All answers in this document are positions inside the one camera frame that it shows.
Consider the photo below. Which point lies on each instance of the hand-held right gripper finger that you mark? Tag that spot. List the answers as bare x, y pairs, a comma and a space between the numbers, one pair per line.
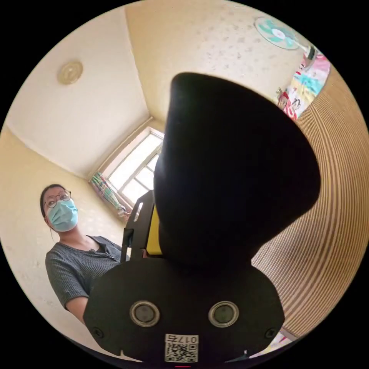
153, 233

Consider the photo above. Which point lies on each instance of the colourful striped curtain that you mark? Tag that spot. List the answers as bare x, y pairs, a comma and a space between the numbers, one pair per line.
106, 191

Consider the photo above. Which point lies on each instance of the window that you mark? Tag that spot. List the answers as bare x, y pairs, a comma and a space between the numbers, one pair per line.
135, 170

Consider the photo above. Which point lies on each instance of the person's body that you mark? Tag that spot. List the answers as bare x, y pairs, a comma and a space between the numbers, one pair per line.
73, 265

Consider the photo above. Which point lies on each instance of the bed with woven mat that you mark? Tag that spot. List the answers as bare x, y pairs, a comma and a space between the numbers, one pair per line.
331, 201

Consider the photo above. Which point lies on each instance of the round ceiling lamp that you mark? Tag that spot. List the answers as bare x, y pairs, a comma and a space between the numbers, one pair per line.
70, 72

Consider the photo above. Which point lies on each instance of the fan with green blades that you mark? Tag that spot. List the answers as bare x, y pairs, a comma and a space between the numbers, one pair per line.
277, 34

